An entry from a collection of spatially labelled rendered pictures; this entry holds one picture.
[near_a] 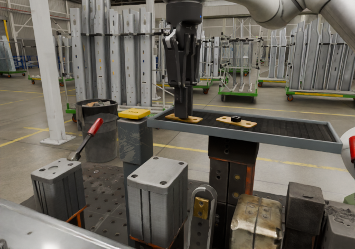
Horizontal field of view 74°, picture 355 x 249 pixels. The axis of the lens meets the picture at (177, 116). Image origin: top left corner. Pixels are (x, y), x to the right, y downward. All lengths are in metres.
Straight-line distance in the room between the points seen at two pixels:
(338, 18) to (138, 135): 0.72
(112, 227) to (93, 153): 2.11
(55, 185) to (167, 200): 0.27
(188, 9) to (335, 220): 0.42
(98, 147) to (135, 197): 2.56
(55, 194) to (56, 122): 3.33
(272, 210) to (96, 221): 0.73
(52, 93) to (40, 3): 1.16
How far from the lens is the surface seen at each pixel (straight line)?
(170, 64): 0.49
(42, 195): 0.61
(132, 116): 0.60
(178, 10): 0.50
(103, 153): 3.01
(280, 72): 9.82
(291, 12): 0.98
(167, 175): 0.41
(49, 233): 0.52
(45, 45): 3.75
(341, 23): 0.95
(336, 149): 0.47
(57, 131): 3.92
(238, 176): 0.54
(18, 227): 0.56
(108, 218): 1.01
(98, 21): 4.85
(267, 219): 0.39
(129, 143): 0.62
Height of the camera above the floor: 1.31
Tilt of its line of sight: 15 degrees down
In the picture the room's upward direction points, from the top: straight up
